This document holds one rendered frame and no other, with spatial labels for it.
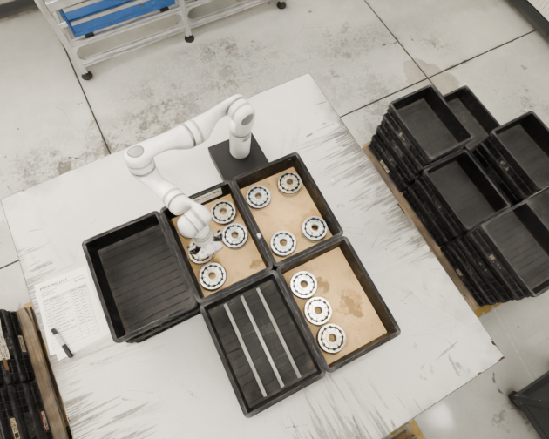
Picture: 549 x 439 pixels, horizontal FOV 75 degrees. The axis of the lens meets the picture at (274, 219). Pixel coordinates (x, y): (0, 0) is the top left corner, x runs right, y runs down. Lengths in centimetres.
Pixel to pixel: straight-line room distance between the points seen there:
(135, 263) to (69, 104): 184
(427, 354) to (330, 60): 227
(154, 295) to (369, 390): 90
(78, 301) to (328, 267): 102
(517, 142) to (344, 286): 147
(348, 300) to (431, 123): 128
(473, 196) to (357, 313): 117
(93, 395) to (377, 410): 108
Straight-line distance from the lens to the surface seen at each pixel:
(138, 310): 147
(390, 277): 164
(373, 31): 341
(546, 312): 283
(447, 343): 169
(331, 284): 143
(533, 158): 250
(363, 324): 144
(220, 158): 165
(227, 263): 143
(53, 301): 175
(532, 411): 246
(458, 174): 236
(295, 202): 151
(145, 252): 151
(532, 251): 225
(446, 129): 234
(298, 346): 139
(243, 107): 139
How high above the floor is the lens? 222
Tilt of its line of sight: 70 degrees down
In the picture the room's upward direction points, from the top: 6 degrees clockwise
